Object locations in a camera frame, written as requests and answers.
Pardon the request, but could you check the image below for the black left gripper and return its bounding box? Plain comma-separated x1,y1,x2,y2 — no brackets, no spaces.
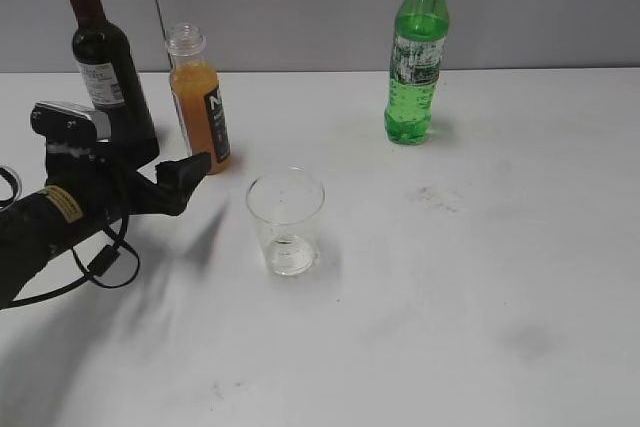
43,142,211,223

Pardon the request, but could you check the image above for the NFC orange juice bottle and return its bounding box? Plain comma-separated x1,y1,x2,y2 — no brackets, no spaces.
165,23,231,175

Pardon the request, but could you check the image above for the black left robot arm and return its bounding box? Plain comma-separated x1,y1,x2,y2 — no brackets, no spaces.
1,143,211,309

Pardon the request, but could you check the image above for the transparent plastic cup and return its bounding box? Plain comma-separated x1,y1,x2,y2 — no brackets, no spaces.
245,167,326,277

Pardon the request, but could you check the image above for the dark red wine bottle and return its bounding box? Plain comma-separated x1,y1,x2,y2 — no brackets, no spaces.
70,0,159,168

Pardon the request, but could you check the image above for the green soda bottle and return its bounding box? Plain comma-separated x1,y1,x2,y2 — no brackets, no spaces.
384,0,450,145

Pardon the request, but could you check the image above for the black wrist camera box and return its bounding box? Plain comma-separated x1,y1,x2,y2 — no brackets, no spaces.
30,101,112,147

